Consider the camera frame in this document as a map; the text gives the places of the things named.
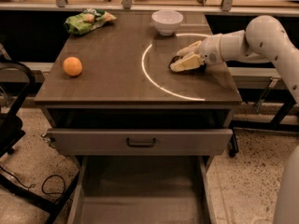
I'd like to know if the black chair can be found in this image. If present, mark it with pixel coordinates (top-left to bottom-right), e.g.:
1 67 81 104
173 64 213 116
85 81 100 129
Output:
0 47 79 224

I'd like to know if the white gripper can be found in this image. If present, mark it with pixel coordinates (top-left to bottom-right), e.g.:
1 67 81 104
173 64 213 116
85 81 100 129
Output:
169 34 223 73

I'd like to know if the lower open grey drawer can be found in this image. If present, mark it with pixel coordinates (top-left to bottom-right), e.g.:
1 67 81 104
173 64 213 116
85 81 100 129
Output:
67 156 216 224

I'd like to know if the orange fruit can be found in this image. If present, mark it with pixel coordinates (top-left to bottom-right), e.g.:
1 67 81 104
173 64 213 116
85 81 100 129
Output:
63 57 82 77

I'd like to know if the black floor cable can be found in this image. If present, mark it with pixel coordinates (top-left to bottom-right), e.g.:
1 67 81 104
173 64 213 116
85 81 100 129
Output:
0 165 73 202

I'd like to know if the green chip bag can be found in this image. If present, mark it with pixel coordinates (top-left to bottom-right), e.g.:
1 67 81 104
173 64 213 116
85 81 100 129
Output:
64 8 117 35

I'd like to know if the upper grey drawer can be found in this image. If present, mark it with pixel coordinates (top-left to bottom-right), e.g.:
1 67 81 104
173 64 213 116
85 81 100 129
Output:
47 129 233 156

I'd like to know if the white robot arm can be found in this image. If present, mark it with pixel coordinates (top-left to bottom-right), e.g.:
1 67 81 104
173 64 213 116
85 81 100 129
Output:
169 15 299 224

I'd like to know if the white bowl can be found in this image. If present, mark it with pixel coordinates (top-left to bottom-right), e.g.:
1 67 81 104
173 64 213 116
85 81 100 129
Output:
151 10 183 35

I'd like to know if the grey drawer cabinet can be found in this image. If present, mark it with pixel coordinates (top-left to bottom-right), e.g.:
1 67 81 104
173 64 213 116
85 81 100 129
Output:
34 10 243 224

